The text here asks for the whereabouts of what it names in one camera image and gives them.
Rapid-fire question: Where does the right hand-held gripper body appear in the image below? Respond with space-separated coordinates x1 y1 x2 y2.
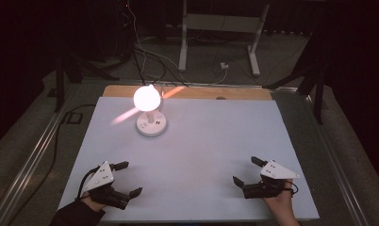
241 159 301 200

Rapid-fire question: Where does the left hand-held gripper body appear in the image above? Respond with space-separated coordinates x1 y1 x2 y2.
80 160 131 211

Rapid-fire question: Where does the white globe table lamp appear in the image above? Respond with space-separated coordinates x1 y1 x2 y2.
133 83 169 138

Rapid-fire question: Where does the person's left hand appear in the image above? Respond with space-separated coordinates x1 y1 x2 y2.
79 191 107 214

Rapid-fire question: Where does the person's right hand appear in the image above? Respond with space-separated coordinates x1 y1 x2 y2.
261 178 296 218

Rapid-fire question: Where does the pale grey table mat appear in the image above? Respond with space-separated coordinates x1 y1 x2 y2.
57 95 321 223

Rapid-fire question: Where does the wooden table board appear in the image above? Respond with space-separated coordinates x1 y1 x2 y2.
102 84 273 102

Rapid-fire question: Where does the black tripod stand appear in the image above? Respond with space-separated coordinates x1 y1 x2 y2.
53 43 121 113
261 29 326 125

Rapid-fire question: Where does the white metal stand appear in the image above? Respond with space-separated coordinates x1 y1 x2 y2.
177 0 272 77

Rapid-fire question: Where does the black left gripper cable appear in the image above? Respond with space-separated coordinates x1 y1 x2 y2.
75 166 101 200

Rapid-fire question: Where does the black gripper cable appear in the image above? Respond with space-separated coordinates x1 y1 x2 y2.
75 166 101 200
284 180 300 198

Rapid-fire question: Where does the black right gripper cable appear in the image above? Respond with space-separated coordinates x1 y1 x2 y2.
284 180 300 198

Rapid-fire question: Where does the long black floor cable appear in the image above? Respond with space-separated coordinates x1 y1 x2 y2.
19 104 97 218

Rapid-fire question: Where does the aluminium rail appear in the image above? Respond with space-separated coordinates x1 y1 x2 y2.
0 84 82 226
299 90 370 226

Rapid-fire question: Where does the black square frame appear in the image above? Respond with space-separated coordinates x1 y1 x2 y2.
64 111 84 125

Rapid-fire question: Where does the black cable bundle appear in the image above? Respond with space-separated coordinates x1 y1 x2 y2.
131 41 190 88

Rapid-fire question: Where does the white cable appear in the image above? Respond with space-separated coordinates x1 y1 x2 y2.
126 0 230 87

